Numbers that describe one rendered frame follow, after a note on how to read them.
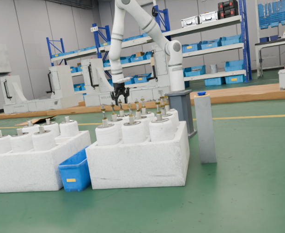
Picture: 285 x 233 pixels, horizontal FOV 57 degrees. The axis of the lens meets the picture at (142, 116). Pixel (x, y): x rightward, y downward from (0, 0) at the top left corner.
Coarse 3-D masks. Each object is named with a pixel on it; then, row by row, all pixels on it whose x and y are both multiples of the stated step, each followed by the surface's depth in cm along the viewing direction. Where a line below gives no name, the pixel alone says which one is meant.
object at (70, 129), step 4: (60, 124) 140; (64, 124) 138; (68, 124) 138; (72, 124) 139; (76, 124) 142; (60, 128) 141; (64, 128) 139; (68, 128) 139; (72, 128) 139; (76, 128) 142; (64, 132) 139; (68, 132) 139; (72, 132) 140; (76, 132) 141; (64, 136) 140; (68, 136) 139
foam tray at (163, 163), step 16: (176, 128) 123; (96, 144) 113; (128, 144) 105; (144, 144) 102; (160, 144) 100; (176, 144) 99; (96, 160) 108; (112, 160) 106; (128, 160) 105; (144, 160) 103; (160, 160) 102; (176, 160) 100; (96, 176) 109; (112, 176) 108; (128, 176) 106; (144, 176) 104; (160, 176) 103; (176, 176) 101
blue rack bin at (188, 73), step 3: (198, 66) 624; (201, 66) 620; (204, 66) 607; (186, 69) 606; (189, 69) 624; (201, 69) 583; (204, 69) 607; (186, 72) 591; (189, 72) 587; (192, 72) 585; (195, 72) 582; (198, 72) 579; (201, 72) 586; (204, 72) 607; (186, 75) 594; (189, 75) 590; (192, 75) 587; (195, 75) 585
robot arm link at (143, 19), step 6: (120, 0) 149; (126, 0) 149; (132, 0) 151; (120, 6) 152; (126, 6) 151; (132, 6) 151; (138, 6) 153; (132, 12) 153; (138, 12) 154; (144, 12) 155; (138, 18) 155; (144, 18) 156; (150, 18) 157; (138, 24) 159; (144, 24) 157
